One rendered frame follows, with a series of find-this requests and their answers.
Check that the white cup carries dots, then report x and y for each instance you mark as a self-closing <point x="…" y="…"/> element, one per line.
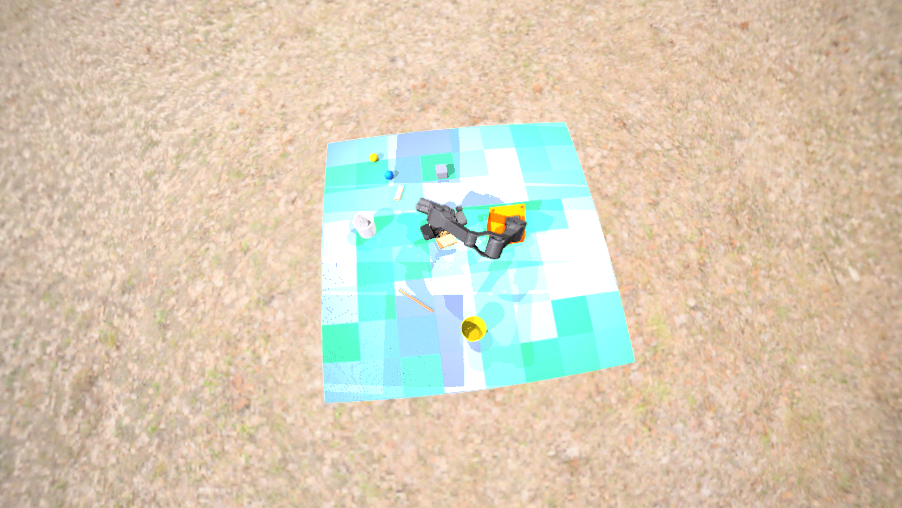
<point x="364" y="224"/>

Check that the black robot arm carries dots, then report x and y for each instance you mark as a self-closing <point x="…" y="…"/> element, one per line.
<point x="441" y="216"/>

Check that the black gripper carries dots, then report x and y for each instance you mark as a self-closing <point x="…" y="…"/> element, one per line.
<point x="429" y="232"/>

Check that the yellow cup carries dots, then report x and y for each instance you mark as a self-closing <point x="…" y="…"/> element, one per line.
<point x="473" y="328"/>

